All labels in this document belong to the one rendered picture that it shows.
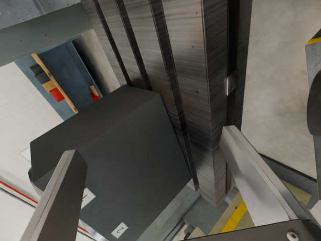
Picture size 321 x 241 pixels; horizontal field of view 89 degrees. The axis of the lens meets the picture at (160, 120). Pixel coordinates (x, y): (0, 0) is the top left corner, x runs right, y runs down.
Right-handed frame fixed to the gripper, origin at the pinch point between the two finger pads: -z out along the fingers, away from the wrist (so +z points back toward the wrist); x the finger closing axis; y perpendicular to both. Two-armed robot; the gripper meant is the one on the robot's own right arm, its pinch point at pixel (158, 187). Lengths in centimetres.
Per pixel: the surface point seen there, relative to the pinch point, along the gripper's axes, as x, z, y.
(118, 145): 4.8, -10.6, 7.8
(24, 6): 23.6, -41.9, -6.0
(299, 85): -87, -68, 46
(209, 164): -8.2, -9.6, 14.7
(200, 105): -6.1, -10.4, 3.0
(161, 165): -0.5, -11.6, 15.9
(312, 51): -52, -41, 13
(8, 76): 268, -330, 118
